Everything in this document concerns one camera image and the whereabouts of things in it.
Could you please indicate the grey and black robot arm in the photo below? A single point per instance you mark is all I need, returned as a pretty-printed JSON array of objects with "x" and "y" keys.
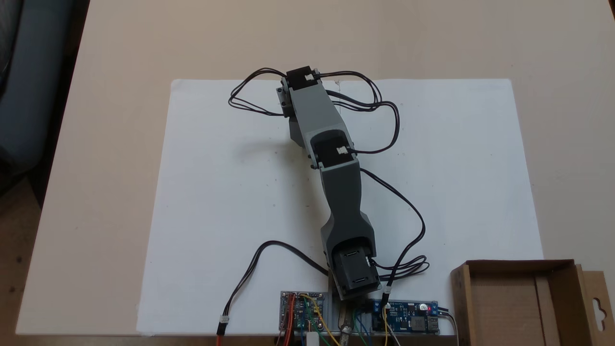
[{"x": 343, "y": 192}]

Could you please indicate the white paper sheet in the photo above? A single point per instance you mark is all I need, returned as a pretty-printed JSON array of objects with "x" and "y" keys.
[
  {"x": 230, "y": 192},
  {"x": 471, "y": 192}
]

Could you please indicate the metal table clamp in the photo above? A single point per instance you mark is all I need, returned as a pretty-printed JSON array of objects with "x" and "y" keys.
[{"x": 345, "y": 327}]

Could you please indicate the brown cardboard box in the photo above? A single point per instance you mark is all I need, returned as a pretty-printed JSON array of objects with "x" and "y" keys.
[{"x": 509, "y": 307}]

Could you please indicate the white plug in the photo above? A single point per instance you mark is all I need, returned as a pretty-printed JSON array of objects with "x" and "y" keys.
[{"x": 313, "y": 339}]

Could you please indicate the dark grey chair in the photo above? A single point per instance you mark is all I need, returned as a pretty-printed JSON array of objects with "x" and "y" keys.
[{"x": 29, "y": 96}]

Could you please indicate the blue circuit board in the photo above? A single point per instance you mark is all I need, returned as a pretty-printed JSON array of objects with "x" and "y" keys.
[{"x": 408, "y": 319}]

